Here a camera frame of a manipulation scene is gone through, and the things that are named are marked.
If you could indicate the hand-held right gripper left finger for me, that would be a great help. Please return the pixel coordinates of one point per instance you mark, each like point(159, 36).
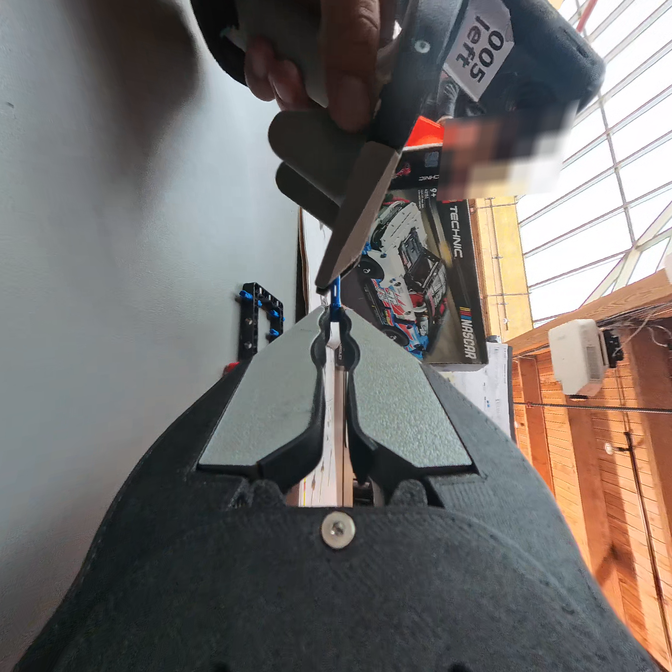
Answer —
point(262, 409)

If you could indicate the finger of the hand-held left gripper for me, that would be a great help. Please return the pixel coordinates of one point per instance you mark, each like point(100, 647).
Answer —
point(367, 194)
point(307, 197)

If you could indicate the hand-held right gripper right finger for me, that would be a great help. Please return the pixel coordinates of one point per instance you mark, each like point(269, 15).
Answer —
point(404, 414)

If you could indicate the black lego frame assembly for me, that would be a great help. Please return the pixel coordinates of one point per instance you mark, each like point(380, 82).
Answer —
point(252, 325)

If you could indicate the black lego set box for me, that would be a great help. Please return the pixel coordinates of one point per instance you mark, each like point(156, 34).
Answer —
point(451, 294)

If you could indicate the person's left hand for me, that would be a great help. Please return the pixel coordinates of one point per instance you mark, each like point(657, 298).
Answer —
point(357, 52)

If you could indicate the white instruction booklet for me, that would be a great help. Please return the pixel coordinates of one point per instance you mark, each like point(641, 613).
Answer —
point(315, 236)

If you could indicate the white ceiling-mounted unit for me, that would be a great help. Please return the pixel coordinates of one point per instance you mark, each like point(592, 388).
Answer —
point(577, 357)

